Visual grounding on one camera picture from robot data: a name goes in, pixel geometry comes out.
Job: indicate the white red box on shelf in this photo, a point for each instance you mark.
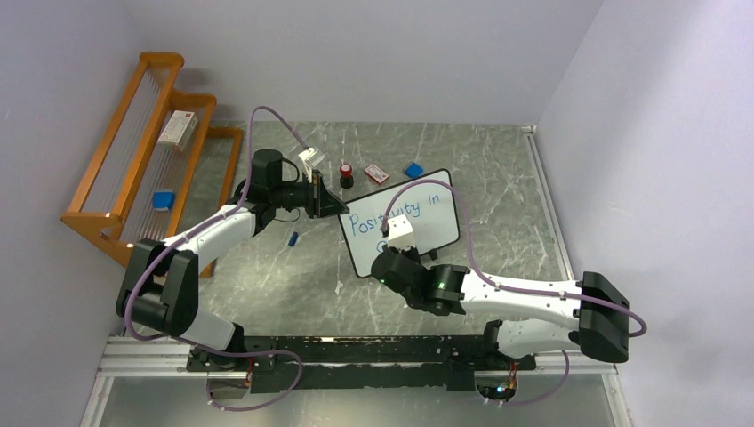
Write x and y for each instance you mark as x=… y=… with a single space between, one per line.
x=178 y=129

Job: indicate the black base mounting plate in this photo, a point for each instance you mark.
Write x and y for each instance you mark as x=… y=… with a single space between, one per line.
x=340 y=363

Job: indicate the red white small box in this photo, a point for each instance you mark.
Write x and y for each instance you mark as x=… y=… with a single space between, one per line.
x=376 y=174

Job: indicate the aluminium frame rail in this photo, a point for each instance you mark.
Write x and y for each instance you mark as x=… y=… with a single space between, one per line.
x=125 y=357

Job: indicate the orange wooden shelf rack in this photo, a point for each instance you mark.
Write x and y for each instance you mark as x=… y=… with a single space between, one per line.
x=111 y=207

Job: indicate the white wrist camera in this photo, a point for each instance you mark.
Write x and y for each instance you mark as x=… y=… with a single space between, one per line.
x=399 y=233
x=311 y=158

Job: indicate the red black stamp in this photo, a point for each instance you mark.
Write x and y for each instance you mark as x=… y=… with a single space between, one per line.
x=346 y=179

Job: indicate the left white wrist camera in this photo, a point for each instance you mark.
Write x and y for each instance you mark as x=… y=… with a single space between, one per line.
x=311 y=158

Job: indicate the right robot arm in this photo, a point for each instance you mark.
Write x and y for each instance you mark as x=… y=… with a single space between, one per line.
x=588 y=315

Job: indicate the blue object on shelf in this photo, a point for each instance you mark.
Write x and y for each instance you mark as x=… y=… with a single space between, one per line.
x=163 y=200

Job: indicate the blue eraser block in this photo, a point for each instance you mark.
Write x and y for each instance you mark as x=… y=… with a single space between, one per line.
x=413 y=170

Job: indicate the blue marker cap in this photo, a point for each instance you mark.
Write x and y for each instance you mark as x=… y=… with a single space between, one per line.
x=293 y=238

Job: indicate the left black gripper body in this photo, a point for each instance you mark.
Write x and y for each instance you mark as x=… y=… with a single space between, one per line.
x=310 y=194

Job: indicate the white whiteboard black frame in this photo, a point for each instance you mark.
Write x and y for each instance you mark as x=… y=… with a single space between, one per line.
x=430 y=209

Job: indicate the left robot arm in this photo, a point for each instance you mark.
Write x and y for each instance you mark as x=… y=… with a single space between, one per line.
x=160 y=289

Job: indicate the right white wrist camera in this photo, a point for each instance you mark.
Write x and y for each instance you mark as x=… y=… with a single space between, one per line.
x=399 y=233

